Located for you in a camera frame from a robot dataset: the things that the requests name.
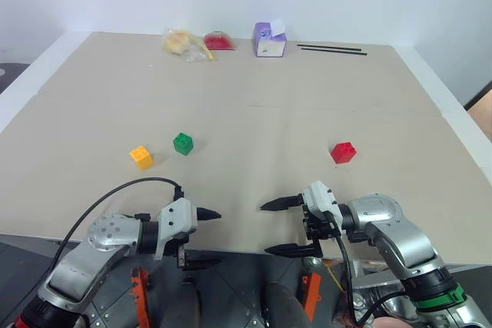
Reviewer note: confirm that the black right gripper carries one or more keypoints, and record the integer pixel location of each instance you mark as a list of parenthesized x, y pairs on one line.
[(317, 230)]

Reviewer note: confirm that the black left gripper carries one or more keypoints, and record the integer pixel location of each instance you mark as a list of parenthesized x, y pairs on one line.
[(181, 253)]

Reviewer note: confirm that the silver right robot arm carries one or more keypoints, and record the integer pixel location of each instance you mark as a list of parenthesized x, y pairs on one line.
[(399, 236)]

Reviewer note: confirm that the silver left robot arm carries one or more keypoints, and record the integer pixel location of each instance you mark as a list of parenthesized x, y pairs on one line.
[(107, 234)]

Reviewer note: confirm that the red toy block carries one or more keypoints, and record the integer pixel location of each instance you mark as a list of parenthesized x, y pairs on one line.
[(343, 152)]

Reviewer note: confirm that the green toy block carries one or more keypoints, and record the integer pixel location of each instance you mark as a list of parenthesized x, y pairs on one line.
[(183, 144)]

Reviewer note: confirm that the yellow toy block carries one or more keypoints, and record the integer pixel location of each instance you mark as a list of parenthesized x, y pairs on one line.
[(141, 158)]

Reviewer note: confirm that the thin black stick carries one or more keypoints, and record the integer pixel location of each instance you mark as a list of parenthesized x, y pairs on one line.
[(330, 47), (338, 51)]

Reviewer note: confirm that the purple tissue box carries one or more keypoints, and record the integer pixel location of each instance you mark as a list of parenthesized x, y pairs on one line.
[(269, 44)]

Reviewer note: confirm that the clear bag with bread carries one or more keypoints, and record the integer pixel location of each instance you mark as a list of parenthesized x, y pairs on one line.
[(178, 44)]

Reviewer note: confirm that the black and brown furniture edge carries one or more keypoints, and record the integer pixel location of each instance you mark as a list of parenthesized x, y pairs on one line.
[(480, 107)]

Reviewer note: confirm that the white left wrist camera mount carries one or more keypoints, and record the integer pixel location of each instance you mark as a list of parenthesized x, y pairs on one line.
[(178, 217)]

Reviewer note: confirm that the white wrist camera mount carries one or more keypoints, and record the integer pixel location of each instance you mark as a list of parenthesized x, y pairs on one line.
[(319, 199), (178, 217)]

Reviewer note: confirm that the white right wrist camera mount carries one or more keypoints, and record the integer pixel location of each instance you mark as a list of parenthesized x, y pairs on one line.
[(319, 199)]

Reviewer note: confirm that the orange bracket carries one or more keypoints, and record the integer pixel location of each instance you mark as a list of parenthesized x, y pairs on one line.
[(312, 297), (140, 293)]

